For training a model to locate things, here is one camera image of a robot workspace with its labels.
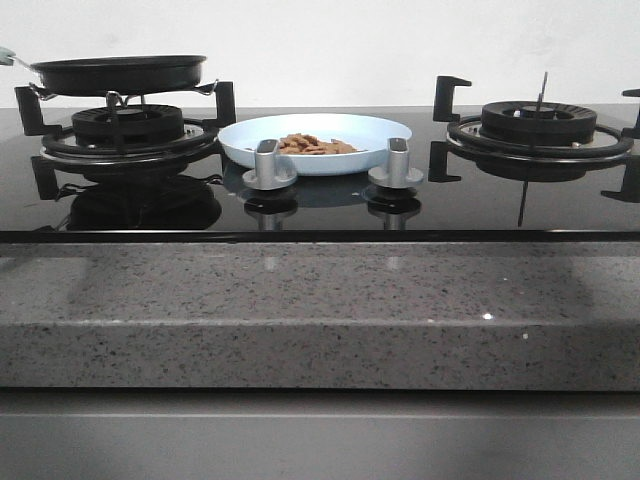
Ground light blue plate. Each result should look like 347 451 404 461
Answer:
217 113 412 176

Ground brown meat slices pile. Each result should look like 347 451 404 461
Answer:
276 133 364 155

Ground black frying pan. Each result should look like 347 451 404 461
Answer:
22 55 207 97

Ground black glass gas hob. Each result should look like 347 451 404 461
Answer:
1 107 639 243

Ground silver left stove knob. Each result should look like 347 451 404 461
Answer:
242 139 298 191

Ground silver stove knob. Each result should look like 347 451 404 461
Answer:
368 137 424 189
242 139 298 191

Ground silver right stove knob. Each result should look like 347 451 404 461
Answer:
368 137 424 189

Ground black right burner head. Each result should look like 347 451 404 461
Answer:
481 100 597 136

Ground black burner head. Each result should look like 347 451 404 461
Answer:
71 104 184 147
481 100 597 136

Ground black left burner head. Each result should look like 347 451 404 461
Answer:
71 104 184 147

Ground black left pan support grate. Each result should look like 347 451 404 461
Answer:
15 81 236 169

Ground black pan support grate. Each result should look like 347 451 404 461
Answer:
433 75 639 165
15 81 236 169

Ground black right pan support grate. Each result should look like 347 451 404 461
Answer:
433 75 639 165

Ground grey cabinet drawer front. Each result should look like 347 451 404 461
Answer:
1 390 639 479

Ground wire pan support ring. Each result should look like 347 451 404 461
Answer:
28 78 221 108

